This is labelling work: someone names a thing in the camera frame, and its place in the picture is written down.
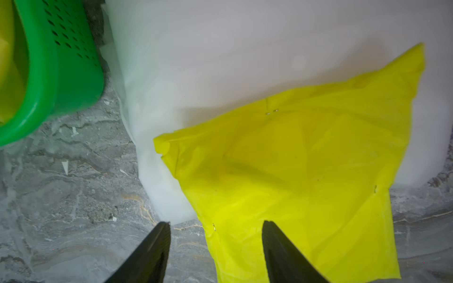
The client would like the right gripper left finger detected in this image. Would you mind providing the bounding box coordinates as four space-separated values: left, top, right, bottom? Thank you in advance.
106 222 171 283

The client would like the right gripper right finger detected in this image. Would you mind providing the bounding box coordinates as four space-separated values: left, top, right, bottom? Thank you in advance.
262 221 327 283

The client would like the neon yellow raincoat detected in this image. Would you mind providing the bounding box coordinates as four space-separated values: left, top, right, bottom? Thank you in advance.
153 44 425 283

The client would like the white translucent raincoat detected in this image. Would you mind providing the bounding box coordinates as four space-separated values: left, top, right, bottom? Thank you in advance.
101 1 453 224

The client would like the green plastic basket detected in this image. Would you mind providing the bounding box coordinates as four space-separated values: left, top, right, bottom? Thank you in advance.
1 1 104 145

